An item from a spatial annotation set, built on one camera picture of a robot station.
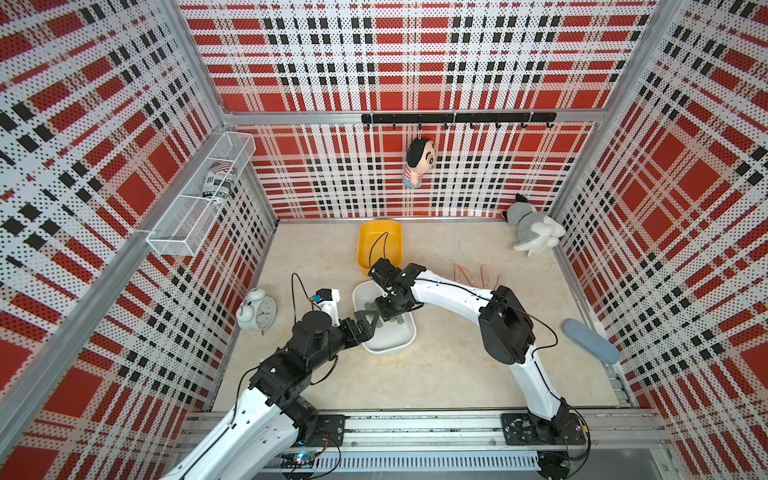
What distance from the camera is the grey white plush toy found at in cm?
106

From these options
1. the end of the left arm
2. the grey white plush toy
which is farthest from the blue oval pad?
the end of the left arm

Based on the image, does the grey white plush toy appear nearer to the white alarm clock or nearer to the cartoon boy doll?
the cartoon boy doll

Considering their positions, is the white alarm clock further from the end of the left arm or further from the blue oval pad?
the blue oval pad

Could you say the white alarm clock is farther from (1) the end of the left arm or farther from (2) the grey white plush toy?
(2) the grey white plush toy

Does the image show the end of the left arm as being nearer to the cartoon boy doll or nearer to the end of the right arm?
the end of the right arm

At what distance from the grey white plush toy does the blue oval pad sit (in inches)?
11.0

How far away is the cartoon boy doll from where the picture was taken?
92 cm

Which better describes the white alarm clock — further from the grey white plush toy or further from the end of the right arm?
the grey white plush toy

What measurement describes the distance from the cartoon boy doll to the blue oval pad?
2.20 feet

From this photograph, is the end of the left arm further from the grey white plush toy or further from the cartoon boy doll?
the grey white plush toy

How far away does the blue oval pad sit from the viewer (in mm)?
857

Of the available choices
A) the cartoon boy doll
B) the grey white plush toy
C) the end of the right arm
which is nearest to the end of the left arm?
the end of the right arm

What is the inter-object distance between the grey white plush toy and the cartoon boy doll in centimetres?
44
